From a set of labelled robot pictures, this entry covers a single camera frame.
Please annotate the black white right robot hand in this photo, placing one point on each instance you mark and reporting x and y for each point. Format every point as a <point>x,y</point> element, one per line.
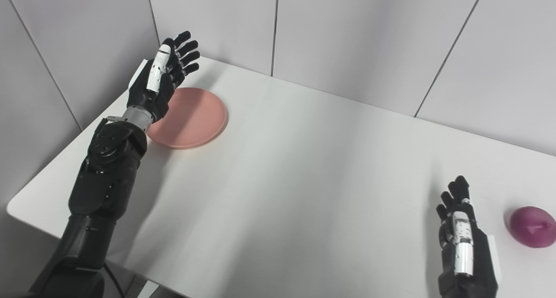
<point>467,250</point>

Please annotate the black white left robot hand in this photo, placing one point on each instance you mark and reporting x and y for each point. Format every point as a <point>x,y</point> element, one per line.
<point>156,81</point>

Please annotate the pink round plate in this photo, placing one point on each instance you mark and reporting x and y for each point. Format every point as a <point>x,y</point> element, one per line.
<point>195,120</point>

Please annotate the purple red onion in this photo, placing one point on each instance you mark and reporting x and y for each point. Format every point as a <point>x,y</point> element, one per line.
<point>533,226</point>

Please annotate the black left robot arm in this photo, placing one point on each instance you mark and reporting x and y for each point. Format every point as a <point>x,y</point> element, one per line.
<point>102,176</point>

